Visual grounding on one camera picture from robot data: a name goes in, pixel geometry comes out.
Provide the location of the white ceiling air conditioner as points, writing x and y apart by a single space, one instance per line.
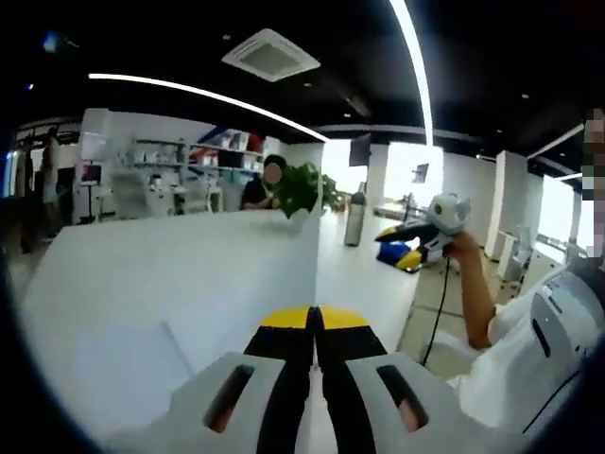
269 57

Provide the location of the person's right hand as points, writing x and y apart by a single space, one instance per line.
463 246

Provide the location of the white document stack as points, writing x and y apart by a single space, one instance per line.
127 373

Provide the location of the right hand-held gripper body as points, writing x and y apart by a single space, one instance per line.
449 213

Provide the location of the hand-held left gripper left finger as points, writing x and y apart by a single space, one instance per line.
279 378

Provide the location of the storage shelf with boxes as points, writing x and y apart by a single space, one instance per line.
208 161

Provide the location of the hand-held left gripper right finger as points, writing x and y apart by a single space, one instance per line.
350 378

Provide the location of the black hanging television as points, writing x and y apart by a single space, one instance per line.
360 150

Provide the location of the ceiling light strip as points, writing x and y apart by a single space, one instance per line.
427 94
118 76

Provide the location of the monitor on white cabinet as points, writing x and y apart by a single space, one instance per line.
93 146

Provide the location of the blue box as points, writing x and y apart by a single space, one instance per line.
390 253

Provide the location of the small red screen on stand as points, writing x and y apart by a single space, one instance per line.
90 174

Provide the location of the person in white shirt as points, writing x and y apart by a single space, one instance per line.
501 369

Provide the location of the small wall screen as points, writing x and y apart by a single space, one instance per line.
420 172

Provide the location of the grey water bottle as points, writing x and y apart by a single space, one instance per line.
354 224

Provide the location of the green potted plant white pot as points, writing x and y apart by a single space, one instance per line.
298 189

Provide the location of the white grey chest device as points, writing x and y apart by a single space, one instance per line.
562 312

